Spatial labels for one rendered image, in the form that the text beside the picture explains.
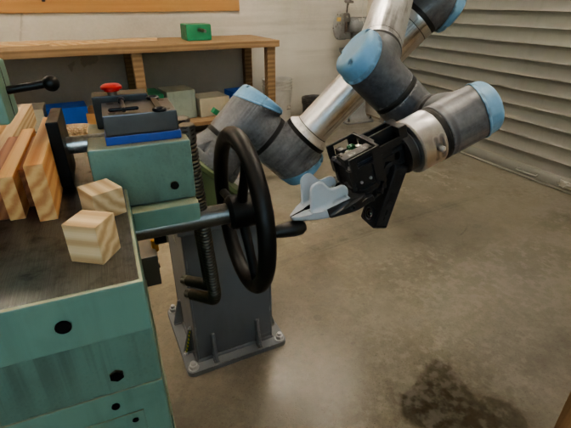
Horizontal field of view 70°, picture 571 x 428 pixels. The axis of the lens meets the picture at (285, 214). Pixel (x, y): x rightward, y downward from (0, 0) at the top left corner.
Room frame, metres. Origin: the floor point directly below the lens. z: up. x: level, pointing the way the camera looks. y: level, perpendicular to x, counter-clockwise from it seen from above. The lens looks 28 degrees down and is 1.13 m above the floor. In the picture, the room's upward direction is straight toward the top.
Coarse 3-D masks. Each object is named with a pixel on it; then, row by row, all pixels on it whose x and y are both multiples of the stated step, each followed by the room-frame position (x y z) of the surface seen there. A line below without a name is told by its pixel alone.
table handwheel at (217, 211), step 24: (216, 144) 0.71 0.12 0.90; (240, 144) 0.59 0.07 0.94; (216, 168) 0.74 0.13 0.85; (240, 168) 0.59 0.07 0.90; (216, 192) 0.74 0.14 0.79; (240, 192) 0.61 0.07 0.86; (264, 192) 0.53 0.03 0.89; (216, 216) 0.60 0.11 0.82; (240, 216) 0.60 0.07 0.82; (264, 216) 0.51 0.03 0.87; (264, 240) 0.50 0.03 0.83; (240, 264) 0.64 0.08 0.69; (264, 264) 0.50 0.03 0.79; (264, 288) 0.52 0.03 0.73
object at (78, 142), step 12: (60, 108) 0.60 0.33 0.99; (48, 120) 0.53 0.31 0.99; (60, 120) 0.56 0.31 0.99; (48, 132) 0.52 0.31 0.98; (60, 132) 0.53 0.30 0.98; (60, 144) 0.52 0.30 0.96; (72, 144) 0.56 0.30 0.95; (84, 144) 0.56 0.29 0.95; (60, 156) 0.52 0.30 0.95; (72, 156) 0.59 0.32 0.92; (60, 168) 0.52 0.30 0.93; (72, 168) 0.55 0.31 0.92; (60, 180) 0.52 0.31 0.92; (72, 180) 0.52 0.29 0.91
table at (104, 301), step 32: (64, 192) 0.51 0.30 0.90; (0, 224) 0.42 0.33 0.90; (32, 224) 0.42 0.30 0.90; (128, 224) 0.42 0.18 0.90; (160, 224) 0.52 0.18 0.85; (0, 256) 0.35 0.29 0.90; (32, 256) 0.35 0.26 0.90; (64, 256) 0.35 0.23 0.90; (128, 256) 0.35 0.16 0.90; (0, 288) 0.30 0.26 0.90; (32, 288) 0.30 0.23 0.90; (64, 288) 0.30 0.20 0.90; (96, 288) 0.30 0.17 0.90; (128, 288) 0.31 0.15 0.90; (0, 320) 0.27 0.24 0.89; (32, 320) 0.28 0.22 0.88; (64, 320) 0.28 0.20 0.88; (96, 320) 0.29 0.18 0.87; (128, 320) 0.31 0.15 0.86; (0, 352) 0.26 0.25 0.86; (32, 352) 0.27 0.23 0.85
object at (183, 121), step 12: (180, 120) 0.63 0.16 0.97; (192, 132) 0.59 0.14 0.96; (192, 144) 0.59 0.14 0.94; (192, 156) 0.59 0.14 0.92; (204, 192) 0.61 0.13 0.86; (204, 204) 0.61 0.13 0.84; (204, 228) 0.60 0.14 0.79; (204, 240) 0.60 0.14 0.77; (204, 252) 0.61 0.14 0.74; (204, 264) 0.61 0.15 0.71; (216, 264) 0.62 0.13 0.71; (192, 276) 0.74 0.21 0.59; (204, 276) 0.66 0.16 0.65; (216, 276) 0.62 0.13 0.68; (204, 288) 0.67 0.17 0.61; (216, 288) 0.62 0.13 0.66; (192, 300) 0.70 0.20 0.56; (204, 300) 0.64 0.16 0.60; (216, 300) 0.62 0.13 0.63
